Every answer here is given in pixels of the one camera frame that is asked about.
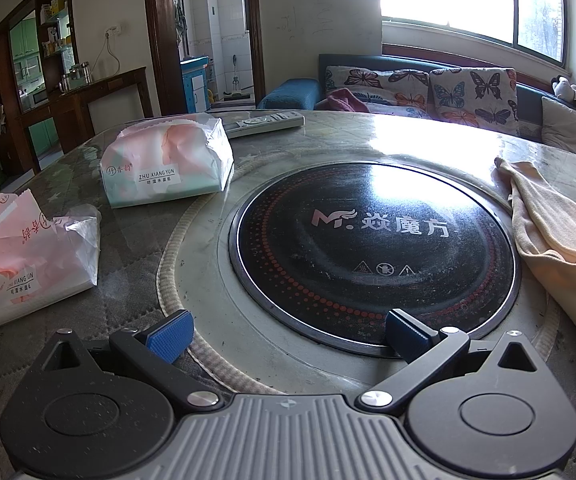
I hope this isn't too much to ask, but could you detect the flat butterfly print cushion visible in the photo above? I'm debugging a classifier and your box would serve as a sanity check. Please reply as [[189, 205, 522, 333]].
[[324, 65, 431, 120]]

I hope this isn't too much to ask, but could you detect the dark blue sofa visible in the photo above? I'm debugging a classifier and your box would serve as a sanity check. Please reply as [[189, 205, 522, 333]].
[[258, 53, 576, 166]]

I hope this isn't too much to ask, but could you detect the black white plush panda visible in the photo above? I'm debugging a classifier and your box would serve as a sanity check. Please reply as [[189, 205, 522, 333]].
[[550, 76, 576, 108]]

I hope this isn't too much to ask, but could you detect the dark wooden door frame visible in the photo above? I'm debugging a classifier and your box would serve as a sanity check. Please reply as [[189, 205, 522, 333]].
[[142, 0, 266, 116]]

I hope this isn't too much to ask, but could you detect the pink green tissue pack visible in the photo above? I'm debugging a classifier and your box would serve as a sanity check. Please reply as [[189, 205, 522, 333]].
[[99, 112, 235, 209]]

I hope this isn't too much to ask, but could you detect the small blue white cabinet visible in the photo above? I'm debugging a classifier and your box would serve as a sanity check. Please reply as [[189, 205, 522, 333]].
[[180, 56, 210, 113]]

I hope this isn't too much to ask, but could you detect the pink cloth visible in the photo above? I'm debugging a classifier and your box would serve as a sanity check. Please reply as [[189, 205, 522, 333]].
[[324, 88, 371, 113]]

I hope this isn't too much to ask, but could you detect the dark wooden shelf unit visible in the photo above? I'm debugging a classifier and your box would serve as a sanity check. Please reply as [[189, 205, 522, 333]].
[[0, 0, 76, 176]]

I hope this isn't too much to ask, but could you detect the grey remote control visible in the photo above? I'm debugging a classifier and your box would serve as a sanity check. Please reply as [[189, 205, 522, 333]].
[[224, 111, 305, 139]]

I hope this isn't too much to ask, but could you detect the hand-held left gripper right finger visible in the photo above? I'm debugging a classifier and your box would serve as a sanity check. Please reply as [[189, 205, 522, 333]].
[[354, 308, 539, 411]]

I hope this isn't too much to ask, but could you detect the white power cable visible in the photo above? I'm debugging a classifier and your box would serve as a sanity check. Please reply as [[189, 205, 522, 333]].
[[90, 34, 120, 80]]

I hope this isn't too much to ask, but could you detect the grey pillow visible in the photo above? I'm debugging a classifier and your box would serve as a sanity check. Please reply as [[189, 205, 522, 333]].
[[540, 96, 576, 166]]

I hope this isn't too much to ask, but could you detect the round black induction cooktop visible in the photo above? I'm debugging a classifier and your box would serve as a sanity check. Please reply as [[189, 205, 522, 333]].
[[229, 161, 521, 359]]

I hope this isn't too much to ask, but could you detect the green kitchen cabinet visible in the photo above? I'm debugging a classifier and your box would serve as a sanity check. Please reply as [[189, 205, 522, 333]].
[[9, 15, 46, 92]]

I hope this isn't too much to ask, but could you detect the cream garment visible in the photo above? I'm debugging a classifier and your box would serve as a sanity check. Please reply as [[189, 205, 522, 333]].
[[494, 156, 576, 381]]

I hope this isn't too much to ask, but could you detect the floor mop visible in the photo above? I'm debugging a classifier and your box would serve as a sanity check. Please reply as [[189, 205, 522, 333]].
[[223, 55, 256, 101]]

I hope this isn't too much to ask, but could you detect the upright butterfly print cushion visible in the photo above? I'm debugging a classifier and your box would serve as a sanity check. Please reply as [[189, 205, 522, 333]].
[[428, 66, 519, 136]]

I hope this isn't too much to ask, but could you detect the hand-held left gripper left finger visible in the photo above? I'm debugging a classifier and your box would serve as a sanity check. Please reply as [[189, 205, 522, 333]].
[[40, 310, 225, 409]]

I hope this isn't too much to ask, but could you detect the dark wooden sideboard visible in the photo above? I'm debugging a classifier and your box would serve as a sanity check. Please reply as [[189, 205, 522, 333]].
[[50, 66, 161, 153]]

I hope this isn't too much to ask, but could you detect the hanging dark cloth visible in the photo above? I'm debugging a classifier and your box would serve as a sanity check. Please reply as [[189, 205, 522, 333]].
[[175, 7, 190, 44]]

